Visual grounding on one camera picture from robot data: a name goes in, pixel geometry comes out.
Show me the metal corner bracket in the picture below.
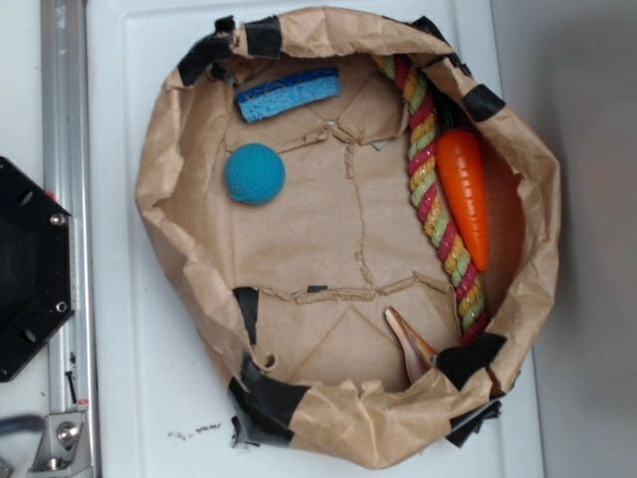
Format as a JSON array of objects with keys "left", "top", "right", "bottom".
[{"left": 28, "top": 411, "right": 90, "bottom": 477}]

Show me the white tray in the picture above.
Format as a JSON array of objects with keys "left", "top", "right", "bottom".
[{"left": 87, "top": 1, "right": 544, "bottom": 477}]

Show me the blue dimpled ball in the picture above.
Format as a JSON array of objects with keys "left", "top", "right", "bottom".
[{"left": 224, "top": 143, "right": 286, "bottom": 205}]

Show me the aluminium extrusion rail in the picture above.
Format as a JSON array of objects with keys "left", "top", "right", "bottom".
[{"left": 40, "top": 1, "right": 102, "bottom": 477}]

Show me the multicolour twisted rope toy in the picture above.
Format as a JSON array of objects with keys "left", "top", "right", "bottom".
[{"left": 372, "top": 55, "right": 490, "bottom": 347}]

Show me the orange plastic carrot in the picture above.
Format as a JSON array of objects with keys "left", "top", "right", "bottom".
[{"left": 436, "top": 128, "right": 489, "bottom": 272}]

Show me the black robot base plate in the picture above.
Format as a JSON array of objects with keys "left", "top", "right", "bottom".
[{"left": 1, "top": 157, "right": 74, "bottom": 383}]

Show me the brown paper bag bin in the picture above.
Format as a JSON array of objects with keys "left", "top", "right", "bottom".
[{"left": 135, "top": 7, "right": 561, "bottom": 469}]

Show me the blue sponge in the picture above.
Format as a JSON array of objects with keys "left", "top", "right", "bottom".
[{"left": 236, "top": 67, "right": 341, "bottom": 123}]

